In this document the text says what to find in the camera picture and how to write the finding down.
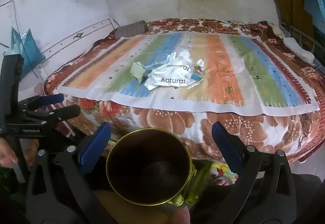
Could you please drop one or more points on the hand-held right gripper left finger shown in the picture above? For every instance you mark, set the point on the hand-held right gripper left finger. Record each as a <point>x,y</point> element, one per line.
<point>95,145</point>

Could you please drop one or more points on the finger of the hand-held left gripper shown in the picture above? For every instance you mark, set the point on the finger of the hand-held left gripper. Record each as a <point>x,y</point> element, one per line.
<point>50,99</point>
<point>63,112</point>

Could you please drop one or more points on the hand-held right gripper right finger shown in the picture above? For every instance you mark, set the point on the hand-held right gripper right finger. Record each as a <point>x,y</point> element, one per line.
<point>226,142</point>

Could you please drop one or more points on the dark metal bin gold rim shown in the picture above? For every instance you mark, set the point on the dark metal bin gold rim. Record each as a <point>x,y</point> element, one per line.
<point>147,163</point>

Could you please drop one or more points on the small clear wrapper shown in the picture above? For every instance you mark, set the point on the small clear wrapper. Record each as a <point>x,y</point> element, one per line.
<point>199,66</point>

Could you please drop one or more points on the pale green paper bag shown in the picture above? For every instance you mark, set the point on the pale green paper bag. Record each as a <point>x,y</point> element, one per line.
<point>137,70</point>

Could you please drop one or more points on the white printed plastic bag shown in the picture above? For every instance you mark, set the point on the white printed plastic bag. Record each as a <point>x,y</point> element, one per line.
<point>175,71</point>

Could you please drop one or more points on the person's left hand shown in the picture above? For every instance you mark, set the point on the person's left hand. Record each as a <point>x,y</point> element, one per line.
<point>6,155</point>

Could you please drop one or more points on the green cartoon print stool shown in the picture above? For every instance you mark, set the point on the green cartoon print stool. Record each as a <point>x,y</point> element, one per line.
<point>210,175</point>

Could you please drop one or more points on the teal bag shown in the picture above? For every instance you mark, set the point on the teal bag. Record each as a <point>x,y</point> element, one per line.
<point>30,49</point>

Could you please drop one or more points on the brown floral blanket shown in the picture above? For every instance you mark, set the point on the brown floral blanket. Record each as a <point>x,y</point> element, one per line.
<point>177,125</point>

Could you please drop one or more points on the white headboard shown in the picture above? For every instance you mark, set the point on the white headboard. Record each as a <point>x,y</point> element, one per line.
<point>76,36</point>

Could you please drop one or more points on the striped woven mat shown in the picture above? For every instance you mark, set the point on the striped woven mat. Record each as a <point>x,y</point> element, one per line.
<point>228,74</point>

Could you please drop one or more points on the grey striped pillow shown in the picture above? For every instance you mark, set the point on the grey striped pillow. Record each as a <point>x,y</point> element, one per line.
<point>130,29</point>

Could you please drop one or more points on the white folded cloth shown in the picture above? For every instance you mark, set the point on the white folded cloth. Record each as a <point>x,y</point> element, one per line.
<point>297,47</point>

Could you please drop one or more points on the metal bed rail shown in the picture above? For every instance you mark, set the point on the metal bed rail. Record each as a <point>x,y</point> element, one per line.
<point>302,36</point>

